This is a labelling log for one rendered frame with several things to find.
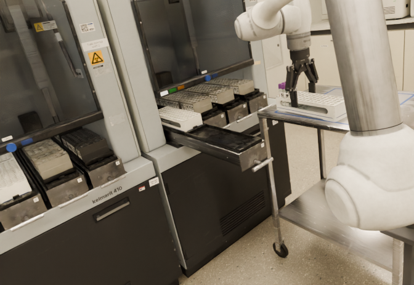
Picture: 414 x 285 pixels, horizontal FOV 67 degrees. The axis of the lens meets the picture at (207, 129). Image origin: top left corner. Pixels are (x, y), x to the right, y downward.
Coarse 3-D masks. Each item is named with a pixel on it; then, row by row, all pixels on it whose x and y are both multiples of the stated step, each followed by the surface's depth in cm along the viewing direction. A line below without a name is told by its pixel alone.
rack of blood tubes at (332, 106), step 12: (276, 96) 136; (288, 96) 134; (300, 96) 130; (312, 96) 128; (324, 96) 124; (336, 96) 122; (288, 108) 132; (300, 108) 132; (312, 108) 130; (324, 108) 128; (336, 108) 113; (336, 120) 115
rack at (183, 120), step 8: (160, 112) 155; (168, 112) 151; (176, 112) 150; (184, 112) 146; (192, 112) 144; (168, 120) 152; (176, 120) 138; (184, 120) 135; (192, 120) 137; (200, 120) 139; (176, 128) 141; (184, 128) 135; (192, 128) 137
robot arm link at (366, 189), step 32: (352, 0) 59; (352, 32) 60; (384, 32) 60; (352, 64) 62; (384, 64) 60; (352, 96) 64; (384, 96) 61; (352, 128) 66; (384, 128) 62; (352, 160) 64; (384, 160) 60; (352, 192) 61; (384, 192) 60; (352, 224) 64; (384, 224) 61
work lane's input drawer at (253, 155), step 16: (208, 128) 138; (192, 144) 131; (208, 144) 121; (224, 144) 119; (240, 144) 116; (256, 144) 113; (224, 160) 116; (240, 160) 109; (256, 160) 113; (272, 160) 113
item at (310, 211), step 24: (408, 96) 124; (264, 120) 139; (288, 120) 126; (312, 120) 120; (408, 120) 105; (312, 192) 168; (288, 216) 154; (312, 216) 151; (336, 240) 134; (360, 240) 131; (384, 240) 129; (384, 264) 118
